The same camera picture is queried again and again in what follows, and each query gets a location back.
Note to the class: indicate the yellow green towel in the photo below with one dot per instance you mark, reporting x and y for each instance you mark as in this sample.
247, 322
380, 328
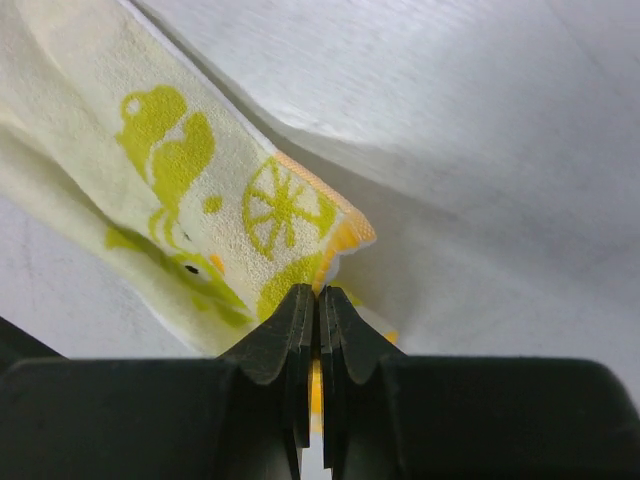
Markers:
115, 139

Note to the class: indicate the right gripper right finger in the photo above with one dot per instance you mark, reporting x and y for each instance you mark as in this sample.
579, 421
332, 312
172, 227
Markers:
390, 415

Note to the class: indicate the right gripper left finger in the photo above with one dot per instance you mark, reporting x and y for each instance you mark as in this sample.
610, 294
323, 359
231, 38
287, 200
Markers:
242, 415

